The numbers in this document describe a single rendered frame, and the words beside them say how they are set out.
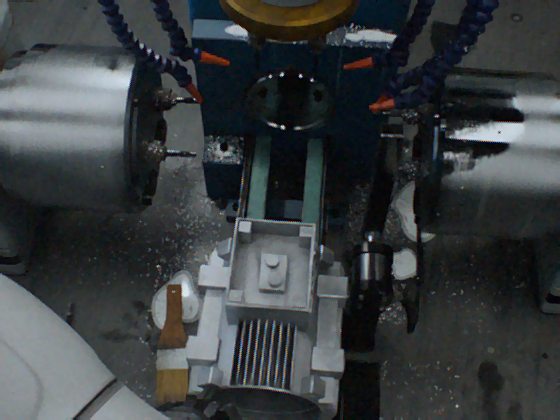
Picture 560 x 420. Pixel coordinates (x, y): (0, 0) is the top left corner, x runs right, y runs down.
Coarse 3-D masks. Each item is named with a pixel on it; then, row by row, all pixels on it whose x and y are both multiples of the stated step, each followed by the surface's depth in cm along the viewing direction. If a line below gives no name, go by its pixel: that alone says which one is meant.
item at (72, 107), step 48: (48, 48) 112; (96, 48) 113; (0, 96) 108; (48, 96) 106; (96, 96) 106; (144, 96) 112; (0, 144) 108; (48, 144) 106; (96, 144) 106; (144, 144) 112; (48, 192) 111; (96, 192) 110; (144, 192) 116
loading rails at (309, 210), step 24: (264, 144) 132; (312, 144) 132; (264, 168) 129; (312, 168) 129; (264, 192) 126; (312, 192) 126; (240, 216) 123; (264, 216) 125; (288, 216) 133; (312, 216) 124; (336, 216) 135
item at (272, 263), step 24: (240, 240) 99; (264, 240) 99; (288, 240) 99; (312, 240) 96; (240, 264) 97; (264, 264) 96; (288, 264) 97; (312, 264) 94; (240, 288) 96; (264, 288) 94; (288, 288) 96; (312, 288) 96; (240, 312) 93; (264, 312) 92; (288, 312) 92
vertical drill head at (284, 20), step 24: (240, 0) 91; (264, 0) 90; (288, 0) 89; (312, 0) 90; (336, 0) 91; (360, 0) 95; (240, 24) 92; (264, 24) 90; (288, 24) 89; (312, 24) 90; (336, 24) 92; (312, 48) 97
